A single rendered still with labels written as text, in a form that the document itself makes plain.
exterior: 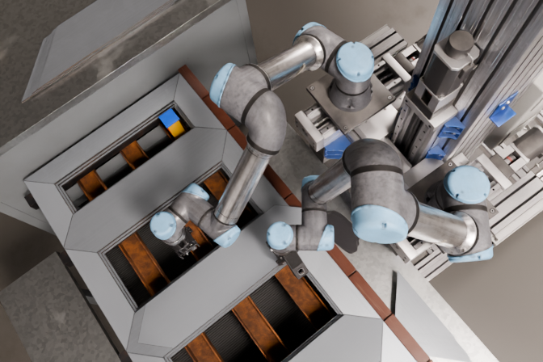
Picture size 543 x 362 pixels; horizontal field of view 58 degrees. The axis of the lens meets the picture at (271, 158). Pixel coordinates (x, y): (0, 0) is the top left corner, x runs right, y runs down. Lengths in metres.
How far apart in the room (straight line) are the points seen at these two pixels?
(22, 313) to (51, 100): 0.79
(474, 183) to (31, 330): 1.60
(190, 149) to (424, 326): 1.07
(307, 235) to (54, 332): 1.06
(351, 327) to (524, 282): 1.27
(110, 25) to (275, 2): 1.51
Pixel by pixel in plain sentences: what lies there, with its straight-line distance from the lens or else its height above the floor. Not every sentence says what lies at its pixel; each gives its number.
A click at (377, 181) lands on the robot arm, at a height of 1.57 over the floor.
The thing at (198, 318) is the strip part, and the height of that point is 0.85.
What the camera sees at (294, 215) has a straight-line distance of 1.79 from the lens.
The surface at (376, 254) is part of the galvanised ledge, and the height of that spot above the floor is 0.68.
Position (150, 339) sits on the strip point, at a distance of 1.82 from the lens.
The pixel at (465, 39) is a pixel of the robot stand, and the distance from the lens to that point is 1.27.
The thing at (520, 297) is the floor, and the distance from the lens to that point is 2.79.
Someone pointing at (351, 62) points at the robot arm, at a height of 1.27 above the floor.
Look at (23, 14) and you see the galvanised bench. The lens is 2.24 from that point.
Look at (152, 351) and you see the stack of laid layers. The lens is 1.82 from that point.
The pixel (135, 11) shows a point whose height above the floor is 1.07.
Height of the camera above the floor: 2.58
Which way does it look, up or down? 69 degrees down
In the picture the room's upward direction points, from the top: 12 degrees counter-clockwise
